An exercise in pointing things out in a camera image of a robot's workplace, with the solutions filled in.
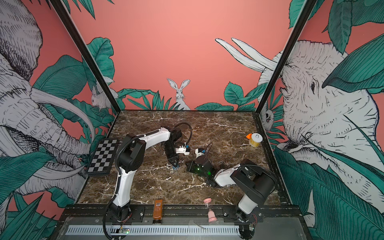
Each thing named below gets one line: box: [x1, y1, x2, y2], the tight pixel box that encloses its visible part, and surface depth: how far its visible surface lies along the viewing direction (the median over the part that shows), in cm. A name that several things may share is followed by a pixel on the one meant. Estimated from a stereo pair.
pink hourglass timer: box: [203, 197, 218, 223], surface depth 75 cm
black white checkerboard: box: [86, 139, 119, 175], surface depth 92 cm
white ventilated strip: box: [66, 226, 240, 235], surface depth 71 cm
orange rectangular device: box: [152, 199, 164, 225], surface depth 73 cm
